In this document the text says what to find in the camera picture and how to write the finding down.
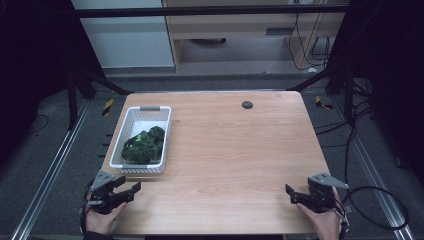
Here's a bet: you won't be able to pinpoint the black yellow striped floor tape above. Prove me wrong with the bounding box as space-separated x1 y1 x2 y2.
314 95 334 111
101 98 115 118

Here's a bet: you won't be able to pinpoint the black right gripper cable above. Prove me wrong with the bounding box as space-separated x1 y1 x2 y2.
338 185 410 240

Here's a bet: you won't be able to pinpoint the black curtain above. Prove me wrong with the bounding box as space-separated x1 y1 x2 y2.
0 0 105 168
324 0 424 188

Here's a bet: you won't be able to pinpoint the black floor cables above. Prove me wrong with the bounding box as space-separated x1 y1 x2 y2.
314 99 376 188

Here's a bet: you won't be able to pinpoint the dark green cloth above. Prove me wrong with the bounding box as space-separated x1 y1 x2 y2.
120 125 167 165

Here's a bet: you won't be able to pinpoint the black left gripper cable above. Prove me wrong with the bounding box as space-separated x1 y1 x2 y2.
79 179 95 235

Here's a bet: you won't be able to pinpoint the person's left hand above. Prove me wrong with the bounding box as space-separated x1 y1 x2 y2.
84 201 129 236

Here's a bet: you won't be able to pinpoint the white cabinet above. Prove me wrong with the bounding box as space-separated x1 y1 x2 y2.
70 0 176 70

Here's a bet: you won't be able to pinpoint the person's right hand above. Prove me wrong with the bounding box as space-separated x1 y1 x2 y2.
295 188 345 240

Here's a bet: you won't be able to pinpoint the black metal stand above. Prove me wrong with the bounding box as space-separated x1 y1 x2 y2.
65 66 134 132
287 64 373 125

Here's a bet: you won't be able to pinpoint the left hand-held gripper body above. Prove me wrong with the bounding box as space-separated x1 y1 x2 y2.
79 169 122 215

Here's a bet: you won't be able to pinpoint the black horizontal frame bar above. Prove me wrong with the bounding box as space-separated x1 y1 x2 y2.
72 4 350 19

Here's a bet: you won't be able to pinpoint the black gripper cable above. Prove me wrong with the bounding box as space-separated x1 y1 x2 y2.
338 185 410 240
79 179 95 235

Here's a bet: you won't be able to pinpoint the aluminium floor rail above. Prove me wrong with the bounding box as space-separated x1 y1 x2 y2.
331 96 416 240
9 99 92 240

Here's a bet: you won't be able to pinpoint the light wooden desk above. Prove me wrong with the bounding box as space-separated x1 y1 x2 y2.
161 0 351 73

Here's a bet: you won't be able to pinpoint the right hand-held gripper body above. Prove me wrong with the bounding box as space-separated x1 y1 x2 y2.
307 171 350 214

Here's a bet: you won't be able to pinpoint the white plastic basket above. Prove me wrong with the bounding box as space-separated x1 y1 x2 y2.
109 105 173 175

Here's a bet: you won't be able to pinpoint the thin black floor cable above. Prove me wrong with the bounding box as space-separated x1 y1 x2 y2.
28 113 51 136

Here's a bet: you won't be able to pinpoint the black hanging desk cables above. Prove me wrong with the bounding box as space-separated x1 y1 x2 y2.
287 12 332 73

